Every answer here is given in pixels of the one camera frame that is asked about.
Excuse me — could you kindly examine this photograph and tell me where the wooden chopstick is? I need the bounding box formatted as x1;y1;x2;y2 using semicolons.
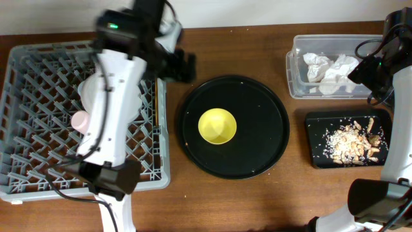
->
154;80;159;126

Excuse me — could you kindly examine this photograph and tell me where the yellow bowl with food scraps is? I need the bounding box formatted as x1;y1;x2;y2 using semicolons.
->
198;108;237;145

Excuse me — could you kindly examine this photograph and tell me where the white round plate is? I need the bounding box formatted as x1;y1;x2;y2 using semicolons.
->
77;73;142;122

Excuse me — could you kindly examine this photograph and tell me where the pink cup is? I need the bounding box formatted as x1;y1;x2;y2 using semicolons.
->
71;111;89;135

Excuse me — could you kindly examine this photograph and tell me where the small white napkin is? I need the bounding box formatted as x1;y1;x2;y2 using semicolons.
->
303;53;333;82

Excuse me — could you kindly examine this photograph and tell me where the large white napkin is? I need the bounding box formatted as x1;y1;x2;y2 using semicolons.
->
319;54;359;95

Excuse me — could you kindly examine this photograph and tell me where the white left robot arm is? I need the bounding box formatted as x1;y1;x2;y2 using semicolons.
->
54;1;196;231

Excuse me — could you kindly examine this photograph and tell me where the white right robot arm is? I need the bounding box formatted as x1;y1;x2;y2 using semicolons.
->
305;7;411;232

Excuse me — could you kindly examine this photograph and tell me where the grey dishwasher rack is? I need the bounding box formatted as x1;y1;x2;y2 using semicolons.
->
1;41;171;204

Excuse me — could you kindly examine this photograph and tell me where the round black tray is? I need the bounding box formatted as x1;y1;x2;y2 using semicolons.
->
176;75;290;179

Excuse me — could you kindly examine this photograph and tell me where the clear plastic bin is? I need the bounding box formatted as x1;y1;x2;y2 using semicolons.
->
286;34;382;99

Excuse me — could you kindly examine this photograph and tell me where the black rectangular tray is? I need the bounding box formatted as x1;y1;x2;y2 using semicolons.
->
304;109;392;169

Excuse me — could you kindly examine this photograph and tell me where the pile of food scraps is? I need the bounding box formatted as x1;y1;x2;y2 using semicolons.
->
321;117;389;167

